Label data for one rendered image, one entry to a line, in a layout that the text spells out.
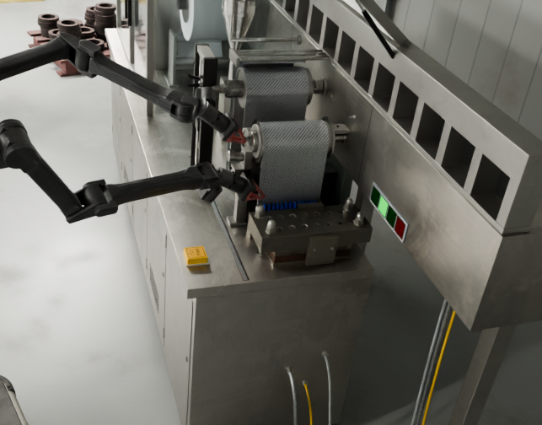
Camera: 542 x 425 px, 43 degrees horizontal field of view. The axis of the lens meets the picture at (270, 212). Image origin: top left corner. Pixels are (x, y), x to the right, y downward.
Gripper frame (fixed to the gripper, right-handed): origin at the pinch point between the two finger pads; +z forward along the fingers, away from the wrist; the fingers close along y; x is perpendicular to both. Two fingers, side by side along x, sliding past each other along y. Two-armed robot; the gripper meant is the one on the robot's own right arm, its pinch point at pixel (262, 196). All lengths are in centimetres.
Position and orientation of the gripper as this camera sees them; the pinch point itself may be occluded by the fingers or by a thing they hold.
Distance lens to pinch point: 239.5
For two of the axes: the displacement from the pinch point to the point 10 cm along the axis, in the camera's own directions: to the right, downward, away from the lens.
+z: 7.7, 3.5, 5.3
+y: 2.9, 5.4, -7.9
